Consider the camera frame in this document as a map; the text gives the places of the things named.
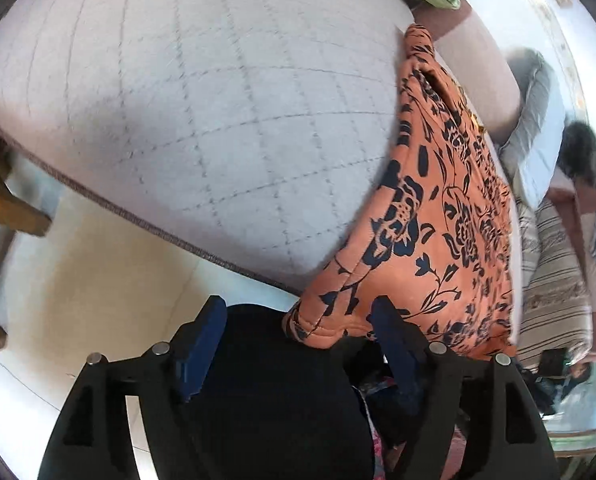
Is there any pink bolster cushion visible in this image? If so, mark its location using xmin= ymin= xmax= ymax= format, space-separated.
xmin=413 ymin=0 xmax=522 ymax=145

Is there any orange floral garment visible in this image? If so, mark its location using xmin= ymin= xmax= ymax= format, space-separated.
xmin=284 ymin=24 xmax=515 ymax=360

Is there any striped floral cushion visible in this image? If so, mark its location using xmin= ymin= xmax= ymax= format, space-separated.
xmin=517 ymin=198 xmax=593 ymax=370

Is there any light blue pillow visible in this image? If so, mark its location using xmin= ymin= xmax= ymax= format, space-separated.
xmin=499 ymin=49 xmax=566 ymax=209

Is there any quilted pink mattress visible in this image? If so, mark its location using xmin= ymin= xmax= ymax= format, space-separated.
xmin=0 ymin=0 xmax=415 ymax=290

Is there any dark fuzzy garment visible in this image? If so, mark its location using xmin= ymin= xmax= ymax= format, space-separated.
xmin=557 ymin=122 xmax=596 ymax=188

